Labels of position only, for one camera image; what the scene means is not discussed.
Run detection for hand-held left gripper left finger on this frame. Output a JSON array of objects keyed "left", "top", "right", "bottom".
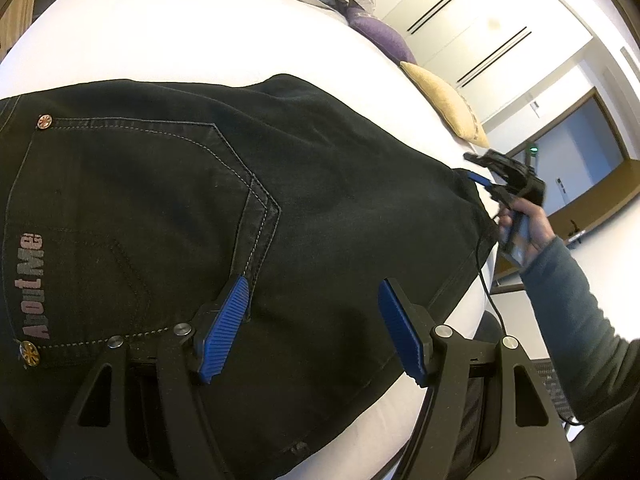
[{"left": 49, "top": 275, "right": 251, "bottom": 480}]

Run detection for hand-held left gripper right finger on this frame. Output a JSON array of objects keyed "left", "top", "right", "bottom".
[{"left": 378, "top": 278, "right": 576, "bottom": 480}]

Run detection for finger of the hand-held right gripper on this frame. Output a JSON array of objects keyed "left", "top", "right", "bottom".
[
  {"left": 467, "top": 170, "right": 496, "bottom": 192},
  {"left": 463, "top": 150, "right": 507, "bottom": 173}
]

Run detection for black denim pants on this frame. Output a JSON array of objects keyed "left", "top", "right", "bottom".
[{"left": 0, "top": 74, "right": 498, "bottom": 480}]

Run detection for person's right forearm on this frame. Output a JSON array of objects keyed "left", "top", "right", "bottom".
[{"left": 519, "top": 236, "right": 640, "bottom": 423}]

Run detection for person's right hand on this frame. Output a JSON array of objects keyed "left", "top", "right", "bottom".
[{"left": 497, "top": 197, "right": 560, "bottom": 272}]

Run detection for beige pillow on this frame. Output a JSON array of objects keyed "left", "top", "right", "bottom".
[{"left": 399, "top": 61, "right": 492, "bottom": 149}]

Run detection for purple pillow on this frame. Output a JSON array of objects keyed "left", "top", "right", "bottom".
[{"left": 347, "top": 5, "right": 417, "bottom": 66}]

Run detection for white bed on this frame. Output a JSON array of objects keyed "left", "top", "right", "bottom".
[{"left": 0, "top": 0, "right": 498, "bottom": 480}]

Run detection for wall television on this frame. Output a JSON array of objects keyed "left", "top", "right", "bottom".
[{"left": 505, "top": 87, "right": 629, "bottom": 217}]

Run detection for black cable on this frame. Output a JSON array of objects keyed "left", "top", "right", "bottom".
[{"left": 472, "top": 232, "right": 586, "bottom": 428}]

